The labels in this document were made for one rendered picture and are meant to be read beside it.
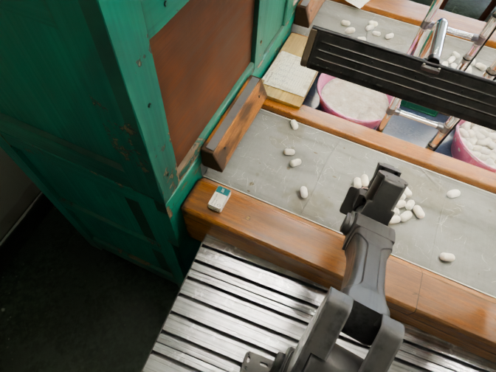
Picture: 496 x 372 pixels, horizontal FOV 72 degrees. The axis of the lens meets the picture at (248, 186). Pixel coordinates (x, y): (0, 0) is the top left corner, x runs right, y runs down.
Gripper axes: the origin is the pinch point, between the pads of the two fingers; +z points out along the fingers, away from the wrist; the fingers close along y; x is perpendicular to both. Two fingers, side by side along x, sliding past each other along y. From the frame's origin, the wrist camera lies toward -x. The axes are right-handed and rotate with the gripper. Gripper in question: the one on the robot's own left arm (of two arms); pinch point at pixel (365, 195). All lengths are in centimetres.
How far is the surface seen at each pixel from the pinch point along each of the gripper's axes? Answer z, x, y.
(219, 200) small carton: -9.3, 11.9, 32.0
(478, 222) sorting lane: 13.3, -1.0, -30.4
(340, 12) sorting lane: 70, -48, 28
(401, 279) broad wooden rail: -7.5, 13.1, -13.8
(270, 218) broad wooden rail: -6.6, 12.3, 19.0
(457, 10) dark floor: 252, -105, -40
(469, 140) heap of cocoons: 34.8, -19.0, -25.5
